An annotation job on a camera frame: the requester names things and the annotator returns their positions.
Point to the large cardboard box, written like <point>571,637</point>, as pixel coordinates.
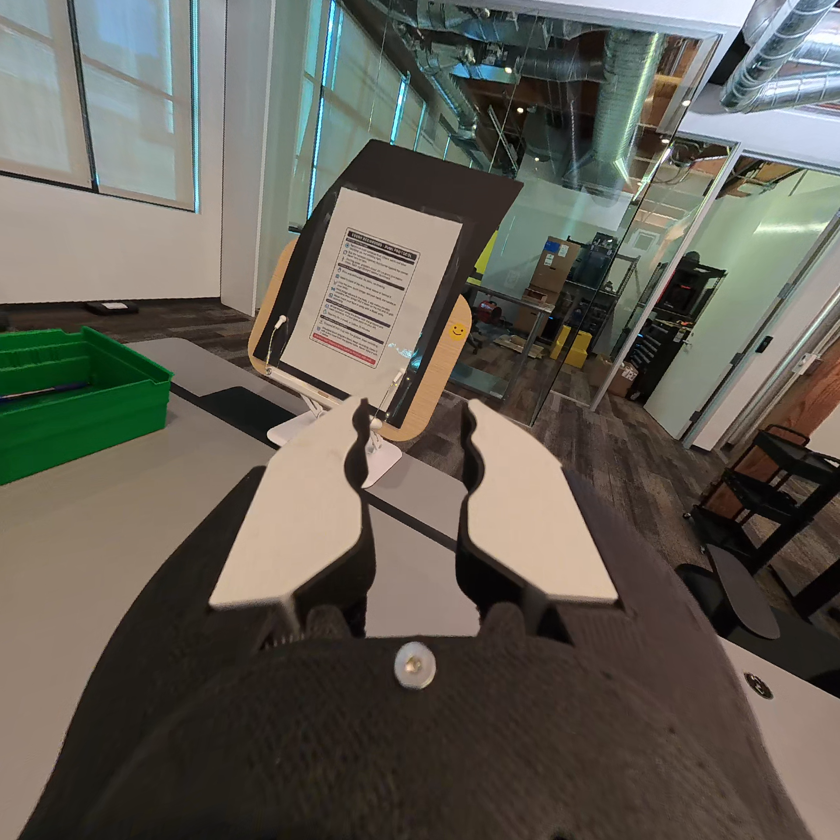
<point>554,266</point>

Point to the black flat box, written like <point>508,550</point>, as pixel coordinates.
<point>111,307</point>

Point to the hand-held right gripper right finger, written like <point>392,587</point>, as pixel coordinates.
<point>531,525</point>

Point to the grey desk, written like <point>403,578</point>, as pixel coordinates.
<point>131,525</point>

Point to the black utility cart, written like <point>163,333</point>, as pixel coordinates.
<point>781,453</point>

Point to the white instruction sheet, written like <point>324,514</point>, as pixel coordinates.
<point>374,282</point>

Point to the silver desk grommet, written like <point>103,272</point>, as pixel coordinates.
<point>758,684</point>

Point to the green plastic bin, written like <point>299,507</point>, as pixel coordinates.
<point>79,433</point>

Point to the yellow box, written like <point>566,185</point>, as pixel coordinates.
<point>571,344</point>

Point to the black office chair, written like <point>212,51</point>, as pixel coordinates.
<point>741,590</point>

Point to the black storage rack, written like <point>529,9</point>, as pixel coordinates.
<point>676,315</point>

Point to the blue pen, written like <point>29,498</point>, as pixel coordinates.
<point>39,392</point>

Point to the light wood panel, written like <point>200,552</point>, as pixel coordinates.
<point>439,367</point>

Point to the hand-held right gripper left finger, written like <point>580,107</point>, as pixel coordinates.
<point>295,518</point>

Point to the white door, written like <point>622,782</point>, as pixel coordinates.
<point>722,361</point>

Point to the black backing board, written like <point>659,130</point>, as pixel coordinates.
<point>407,170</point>

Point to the large silver spiral duct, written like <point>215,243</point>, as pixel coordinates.
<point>787,59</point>

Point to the silver flexible duct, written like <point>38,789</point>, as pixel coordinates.
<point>623,98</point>

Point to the gridded window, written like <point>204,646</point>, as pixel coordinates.
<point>118,98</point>

